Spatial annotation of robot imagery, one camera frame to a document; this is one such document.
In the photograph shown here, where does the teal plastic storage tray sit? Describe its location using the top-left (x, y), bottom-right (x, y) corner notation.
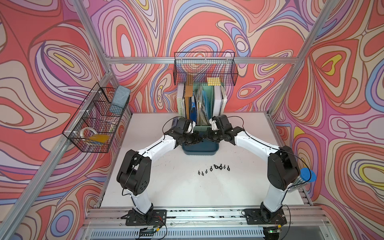
top-left (182, 126), bottom-right (220, 156)

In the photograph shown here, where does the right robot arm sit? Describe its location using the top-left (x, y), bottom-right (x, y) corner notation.
top-left (207, 127), bottom-right (301, 223)

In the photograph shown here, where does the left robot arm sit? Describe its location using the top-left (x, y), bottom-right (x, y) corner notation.
top-left (116, 130), bottom-right (203, 216)

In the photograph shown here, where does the blue folder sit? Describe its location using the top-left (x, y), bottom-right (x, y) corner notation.
top-left (190, 100), bottom-right (198, 123)

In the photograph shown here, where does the mint green file organizer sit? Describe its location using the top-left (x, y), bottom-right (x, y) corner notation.
top-left (177, 85), bottom-right (228, 126)

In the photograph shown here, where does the white binder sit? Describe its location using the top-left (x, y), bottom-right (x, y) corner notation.
top-left (212, 86), bottom-right (222, 117)

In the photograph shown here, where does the brown folder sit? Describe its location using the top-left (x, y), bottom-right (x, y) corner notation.
top-left (184, 85), bottom-right (194, 119)

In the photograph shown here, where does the yellow sticky note pad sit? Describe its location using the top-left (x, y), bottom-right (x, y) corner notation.
top-left (207, 77), bottom-right (222, 86)

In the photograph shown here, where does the grey blue sponge block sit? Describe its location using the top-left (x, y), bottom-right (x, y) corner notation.
top-left (112, 86), bottom-right (131, 108)

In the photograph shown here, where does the yellow pad in basket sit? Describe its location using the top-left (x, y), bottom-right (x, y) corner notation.
top-left (85, 134), bottom-right (110, 145)

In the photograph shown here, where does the blue lid clear jar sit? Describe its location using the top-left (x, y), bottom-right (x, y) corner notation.
top-left (292, 168), bottom-right (317, 190)

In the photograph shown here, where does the white tape roll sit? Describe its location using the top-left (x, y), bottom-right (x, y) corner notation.
top-left (80, 127), bottom-right (98, 139)

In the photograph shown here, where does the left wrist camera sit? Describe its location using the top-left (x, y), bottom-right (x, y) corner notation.
top-left (172, 118), bottom-right (196, 134)

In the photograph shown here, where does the black wire basket back wall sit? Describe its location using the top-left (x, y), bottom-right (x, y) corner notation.
top-left (174, 50), bottom-right (239, 86)

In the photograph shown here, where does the black wire basket wall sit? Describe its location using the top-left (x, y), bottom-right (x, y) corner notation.
top-left (174, 50), bottom-right (239, 86)
top-left (62, 83), bottom-right (130, 153)

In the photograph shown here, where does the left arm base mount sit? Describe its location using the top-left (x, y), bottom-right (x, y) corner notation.
top-left (121, 209), bottom-right (167, 227)

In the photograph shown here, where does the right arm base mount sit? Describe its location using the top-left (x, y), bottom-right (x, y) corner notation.
top-left (243, 207), bottom-right (287, 226)

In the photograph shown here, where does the black wire basket left wall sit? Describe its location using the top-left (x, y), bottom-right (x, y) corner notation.
top-left (62, 83), bottom-right (130, 153)

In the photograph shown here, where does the aluminium front rail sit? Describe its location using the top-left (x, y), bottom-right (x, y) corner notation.
top-left (75, 205), bottom-right (338, 240)

